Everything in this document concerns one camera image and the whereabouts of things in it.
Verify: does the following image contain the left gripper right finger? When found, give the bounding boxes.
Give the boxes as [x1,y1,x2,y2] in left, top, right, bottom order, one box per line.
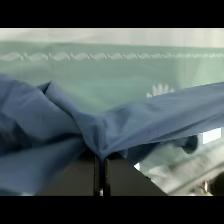
[102,155,168,197]

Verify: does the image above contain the blue garment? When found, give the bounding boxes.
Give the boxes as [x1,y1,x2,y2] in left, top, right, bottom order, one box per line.
[0,73,224,197]

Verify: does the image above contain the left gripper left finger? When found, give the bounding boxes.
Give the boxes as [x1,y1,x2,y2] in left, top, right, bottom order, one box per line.
[36,150,100,197]

